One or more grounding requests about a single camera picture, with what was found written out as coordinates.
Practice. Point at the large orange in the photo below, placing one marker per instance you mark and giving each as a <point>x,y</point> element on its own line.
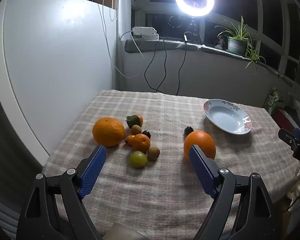
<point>202,141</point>
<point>108,131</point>

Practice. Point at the checkered blanket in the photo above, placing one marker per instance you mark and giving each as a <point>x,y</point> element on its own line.
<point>152,185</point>

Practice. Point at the black tripod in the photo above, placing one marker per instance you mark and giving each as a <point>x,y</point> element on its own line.
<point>193,26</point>

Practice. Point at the pale fluffy cloth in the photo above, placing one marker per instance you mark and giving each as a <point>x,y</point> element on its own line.
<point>298,182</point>

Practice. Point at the tiny orange kumquat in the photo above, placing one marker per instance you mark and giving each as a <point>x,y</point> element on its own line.
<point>129,140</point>

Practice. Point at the small dark fruit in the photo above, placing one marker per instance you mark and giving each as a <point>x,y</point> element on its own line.
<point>146,134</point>
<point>188,130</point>

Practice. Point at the medium tangerine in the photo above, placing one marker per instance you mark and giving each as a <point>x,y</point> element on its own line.
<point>141,143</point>

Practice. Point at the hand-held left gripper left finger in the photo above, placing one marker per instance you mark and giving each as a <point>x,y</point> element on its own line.
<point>93,172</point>

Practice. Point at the small figurine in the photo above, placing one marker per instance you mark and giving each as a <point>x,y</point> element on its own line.
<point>221,42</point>

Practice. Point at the small brown kiwi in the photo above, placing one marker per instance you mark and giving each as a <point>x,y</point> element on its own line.
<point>136,129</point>
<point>153,153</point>

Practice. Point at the white floral plate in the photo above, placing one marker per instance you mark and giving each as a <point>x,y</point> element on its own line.
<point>222,116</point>

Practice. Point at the mandarin with green leaf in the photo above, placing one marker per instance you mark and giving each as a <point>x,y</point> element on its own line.
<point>133,120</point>

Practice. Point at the white cabinet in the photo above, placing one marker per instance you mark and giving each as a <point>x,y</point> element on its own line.
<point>57,67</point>

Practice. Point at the white charger block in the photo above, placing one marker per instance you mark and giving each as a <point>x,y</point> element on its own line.
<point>151,37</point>

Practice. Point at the green round fruit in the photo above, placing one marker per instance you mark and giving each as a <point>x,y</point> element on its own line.
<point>138,159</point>

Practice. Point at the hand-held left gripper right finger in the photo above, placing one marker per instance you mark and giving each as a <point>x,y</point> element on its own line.
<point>202,172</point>

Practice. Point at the red box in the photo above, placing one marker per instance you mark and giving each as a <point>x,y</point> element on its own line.
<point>283,118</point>

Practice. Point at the green snack packet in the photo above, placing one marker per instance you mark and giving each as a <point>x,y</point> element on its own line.
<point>273,100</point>

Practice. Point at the potted spider plant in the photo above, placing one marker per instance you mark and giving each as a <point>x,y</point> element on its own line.
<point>236,43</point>

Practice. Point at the white power strip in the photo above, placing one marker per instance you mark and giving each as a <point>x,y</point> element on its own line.
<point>143,30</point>

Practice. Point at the window frame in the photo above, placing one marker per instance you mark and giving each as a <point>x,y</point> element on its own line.
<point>215,21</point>

